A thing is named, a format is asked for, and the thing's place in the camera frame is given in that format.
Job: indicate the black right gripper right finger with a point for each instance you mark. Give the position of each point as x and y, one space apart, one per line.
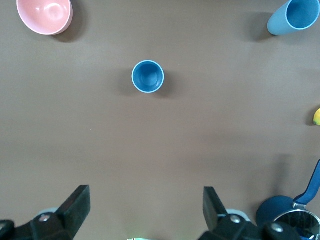
215 210

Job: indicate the brown table mat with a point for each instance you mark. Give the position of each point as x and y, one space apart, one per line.
160 150

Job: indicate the yellow lemon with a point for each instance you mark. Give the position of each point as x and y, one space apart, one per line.
317 117

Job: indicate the tall blue cup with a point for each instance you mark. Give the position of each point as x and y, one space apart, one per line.
277 22

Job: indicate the pink bowl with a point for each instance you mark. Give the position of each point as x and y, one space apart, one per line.
42 15

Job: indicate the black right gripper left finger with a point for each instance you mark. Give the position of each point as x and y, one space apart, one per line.
72 210

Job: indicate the short blue cup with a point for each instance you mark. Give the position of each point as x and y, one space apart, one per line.
148 76

